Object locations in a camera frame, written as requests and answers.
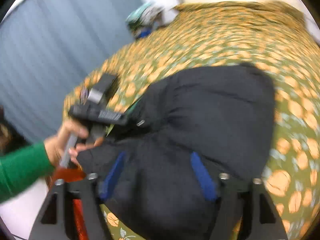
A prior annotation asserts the black puffer jacket green trim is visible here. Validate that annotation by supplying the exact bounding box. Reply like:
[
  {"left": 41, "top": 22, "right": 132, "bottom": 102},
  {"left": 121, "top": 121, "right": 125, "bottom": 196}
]
[{"left": 77, "top": 63, "right": 275, "bottom": 239}]

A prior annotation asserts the green sweater left forearm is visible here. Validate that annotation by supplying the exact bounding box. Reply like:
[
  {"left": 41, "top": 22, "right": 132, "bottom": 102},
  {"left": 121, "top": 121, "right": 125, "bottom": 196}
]
[{"left": 0, "top": 142, "right": 54, "bottom": 202}]

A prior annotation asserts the pile of clothes beside bed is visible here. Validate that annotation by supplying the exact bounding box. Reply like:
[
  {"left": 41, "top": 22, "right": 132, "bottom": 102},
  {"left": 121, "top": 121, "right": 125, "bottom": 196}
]
[{"left": 126, "top": 2, "right": 178, "bottom": 40}]

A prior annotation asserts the left hand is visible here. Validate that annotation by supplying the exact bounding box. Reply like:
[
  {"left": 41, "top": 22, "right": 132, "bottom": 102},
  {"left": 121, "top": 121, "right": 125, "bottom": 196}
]
[{"left": 43, "top": 119, "right": 104, "bottom": 166}]

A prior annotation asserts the orange red blanket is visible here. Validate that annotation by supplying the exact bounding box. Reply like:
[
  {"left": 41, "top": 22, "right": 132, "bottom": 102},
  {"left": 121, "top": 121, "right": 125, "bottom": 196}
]
[{"left": 48, "top": 166, "right": 88, "bottom": 240}]

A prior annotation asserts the blue grey curtain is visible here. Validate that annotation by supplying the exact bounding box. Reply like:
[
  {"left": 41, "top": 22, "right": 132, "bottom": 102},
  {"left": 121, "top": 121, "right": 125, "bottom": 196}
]
[{"left": 1, "top": 0, "right": 142, "bottom": 142}]

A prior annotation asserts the green orange floral bedspread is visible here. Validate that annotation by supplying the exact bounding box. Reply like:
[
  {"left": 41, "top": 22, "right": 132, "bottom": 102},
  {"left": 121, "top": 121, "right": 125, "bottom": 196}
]
[{"left": 62, "top": 2, "right": 319, "bottom": 239}]

